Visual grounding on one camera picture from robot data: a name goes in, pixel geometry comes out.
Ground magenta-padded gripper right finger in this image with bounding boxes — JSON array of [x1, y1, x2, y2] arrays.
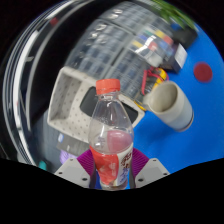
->
[[129, 148, 171, 189]]

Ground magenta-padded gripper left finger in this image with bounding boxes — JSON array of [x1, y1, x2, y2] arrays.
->
[[54, 148, 99, 189]]

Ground clear bottle with red cap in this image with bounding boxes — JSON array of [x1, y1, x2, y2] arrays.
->
[[88, 78, 135, 191]]

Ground tall black carton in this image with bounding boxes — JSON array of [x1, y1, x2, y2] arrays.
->
[[56, 133, 91, 157]]

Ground white perforated storage tray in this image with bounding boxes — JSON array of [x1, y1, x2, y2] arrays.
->
[[47, 65, 146, 141]]

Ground grey ceramic cup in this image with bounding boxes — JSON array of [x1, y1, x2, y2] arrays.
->
[[143, 80, 195, 132]]

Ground black rectangular pouch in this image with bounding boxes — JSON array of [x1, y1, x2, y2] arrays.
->
[[79, 86, 139, 124]]

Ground yellow multimeter with red leads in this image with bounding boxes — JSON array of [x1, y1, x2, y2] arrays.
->
[[134, 66, 169, 111]]

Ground black overhead shelf unit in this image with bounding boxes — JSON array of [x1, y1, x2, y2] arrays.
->
[[1, 0, 111, 161]]

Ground flat round red coaster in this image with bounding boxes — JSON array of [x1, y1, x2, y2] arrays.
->
[[193, 61, 214, 83]]

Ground black box with white label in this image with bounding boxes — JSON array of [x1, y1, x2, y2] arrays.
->
[[163, 43, 188, 74]]

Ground clear organizer with coloured parts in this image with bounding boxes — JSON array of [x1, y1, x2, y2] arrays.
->
[[129, 28, 174, 68]]

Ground flat black case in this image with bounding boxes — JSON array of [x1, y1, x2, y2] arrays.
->
[[173, 23, 198, 48]]

